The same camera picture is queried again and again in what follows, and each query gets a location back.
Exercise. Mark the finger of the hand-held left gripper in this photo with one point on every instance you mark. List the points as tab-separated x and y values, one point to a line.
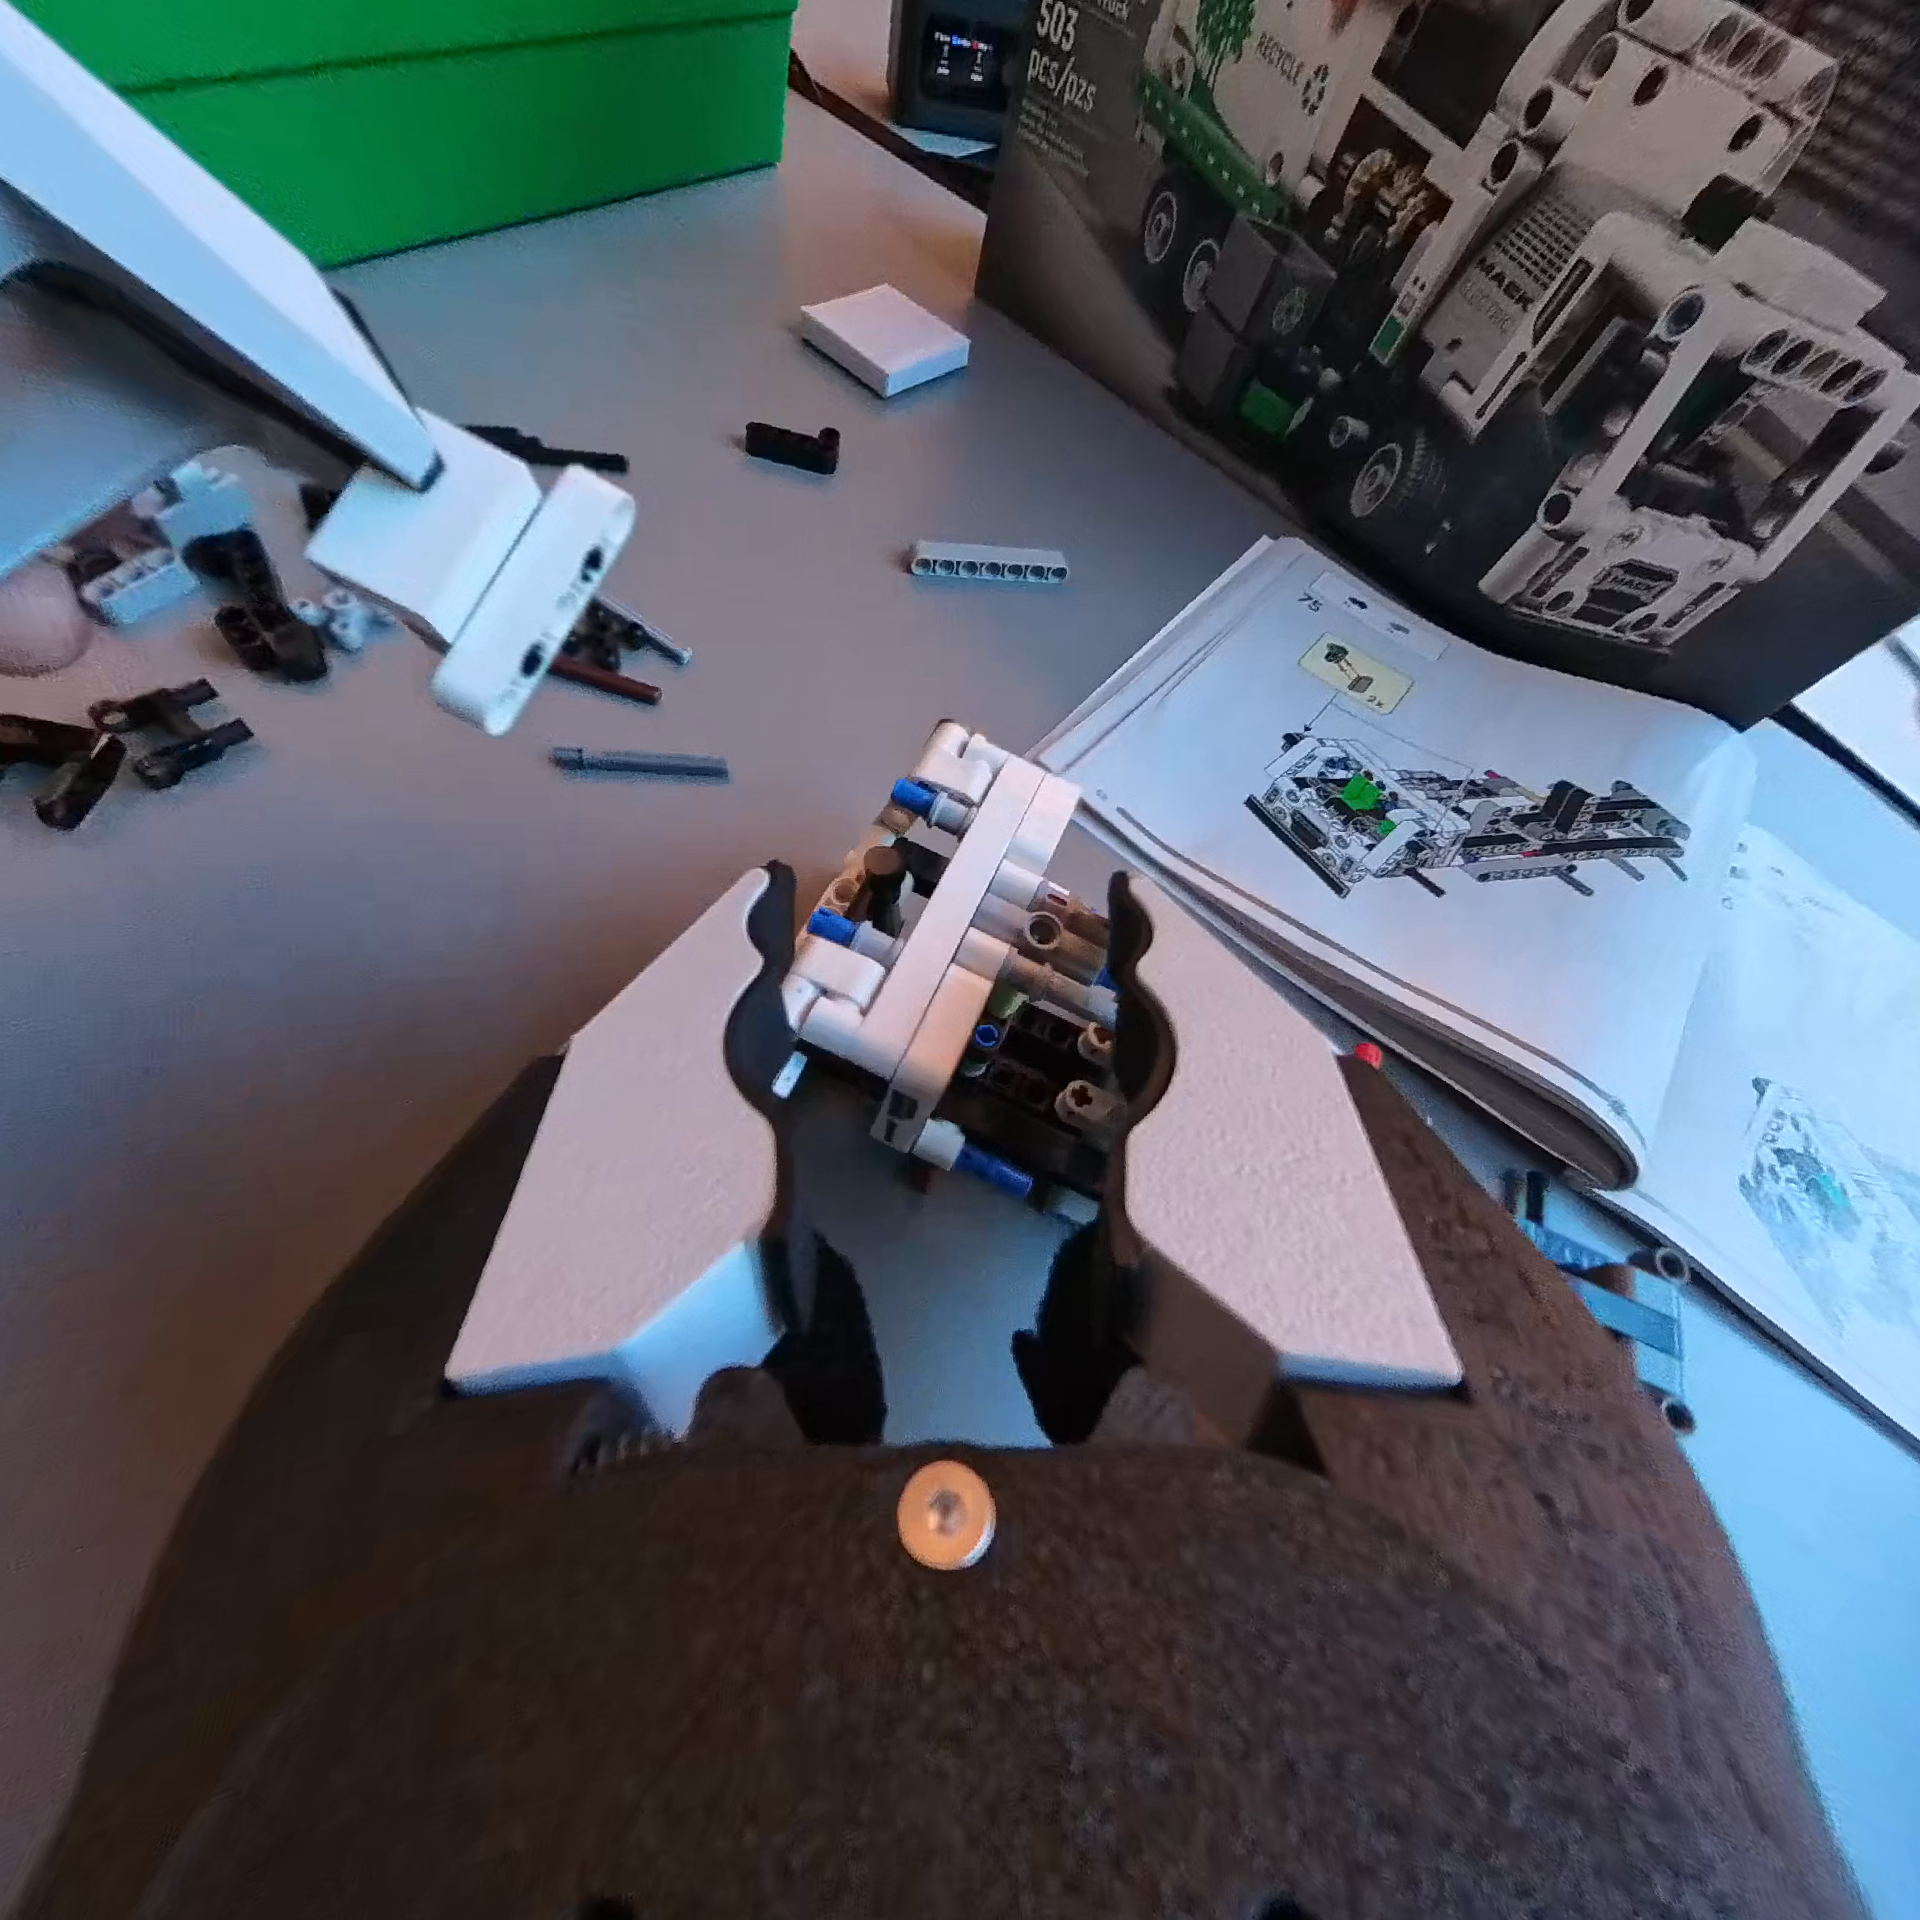
194	222
88	407

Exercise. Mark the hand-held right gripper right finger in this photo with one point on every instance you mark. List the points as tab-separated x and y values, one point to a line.
1292	1201

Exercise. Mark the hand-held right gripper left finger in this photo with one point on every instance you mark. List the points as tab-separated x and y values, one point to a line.
632	1172

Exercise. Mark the white lego panel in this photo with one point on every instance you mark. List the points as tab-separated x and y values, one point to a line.
448	526

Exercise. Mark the lego truck chassis assembly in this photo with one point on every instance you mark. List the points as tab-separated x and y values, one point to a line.
959	916

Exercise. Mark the scattered small lego connectors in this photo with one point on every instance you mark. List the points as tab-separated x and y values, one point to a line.
257	613

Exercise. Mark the open lego instruction booklet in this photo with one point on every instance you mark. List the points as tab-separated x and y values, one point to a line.
1498	930

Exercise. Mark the grey lego axle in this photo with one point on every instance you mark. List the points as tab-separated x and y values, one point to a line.
640	764

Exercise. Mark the long black lego piece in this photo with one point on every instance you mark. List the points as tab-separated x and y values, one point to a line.
561	450

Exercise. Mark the brown lego axle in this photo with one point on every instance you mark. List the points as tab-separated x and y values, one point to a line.
614	684

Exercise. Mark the black angled lego piece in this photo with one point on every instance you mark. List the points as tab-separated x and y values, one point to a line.
787	447

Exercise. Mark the white square lego tile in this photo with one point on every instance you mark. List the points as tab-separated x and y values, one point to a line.
885	337

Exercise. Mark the grey lego beam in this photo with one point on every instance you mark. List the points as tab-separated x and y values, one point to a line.
989	561

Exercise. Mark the black lego set box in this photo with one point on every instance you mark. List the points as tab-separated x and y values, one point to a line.
1498	301

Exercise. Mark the person's left hand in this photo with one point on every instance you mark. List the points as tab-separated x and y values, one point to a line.
38	625

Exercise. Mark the green plastic bin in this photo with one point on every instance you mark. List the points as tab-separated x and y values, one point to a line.
448	149

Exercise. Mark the small timer device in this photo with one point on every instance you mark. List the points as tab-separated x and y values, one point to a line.
957	68

